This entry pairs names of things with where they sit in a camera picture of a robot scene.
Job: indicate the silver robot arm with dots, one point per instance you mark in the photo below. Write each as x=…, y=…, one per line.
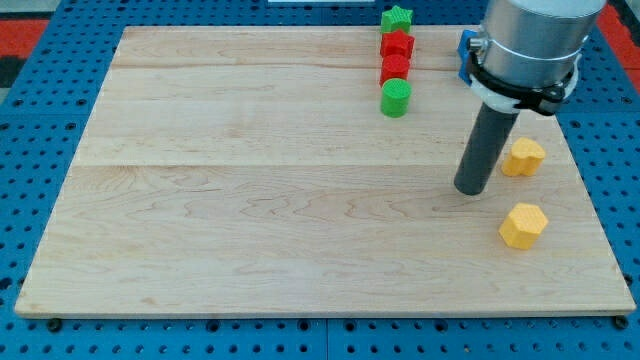
x=534, y=43

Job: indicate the blue cube block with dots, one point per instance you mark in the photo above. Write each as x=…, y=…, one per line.
x=463, y=53

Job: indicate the light wooden board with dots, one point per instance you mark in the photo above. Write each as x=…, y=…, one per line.
x=248, y=172

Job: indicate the green cylinder block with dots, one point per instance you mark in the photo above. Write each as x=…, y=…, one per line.
x=396, y=94

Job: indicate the red cylinder block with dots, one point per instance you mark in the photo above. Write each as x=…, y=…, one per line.
x=394, y=66

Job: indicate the red star block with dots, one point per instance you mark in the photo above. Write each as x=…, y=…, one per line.
x=397, y=42

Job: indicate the green star block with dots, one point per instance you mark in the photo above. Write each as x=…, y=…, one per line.
x=396, y=18

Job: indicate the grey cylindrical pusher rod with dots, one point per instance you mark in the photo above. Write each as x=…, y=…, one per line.
x=485, y=144

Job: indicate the yellow hexagon block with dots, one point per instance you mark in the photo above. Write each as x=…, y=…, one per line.
x=523, y=225

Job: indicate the yellow heart block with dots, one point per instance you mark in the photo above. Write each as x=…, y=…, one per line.
x=524, y=158

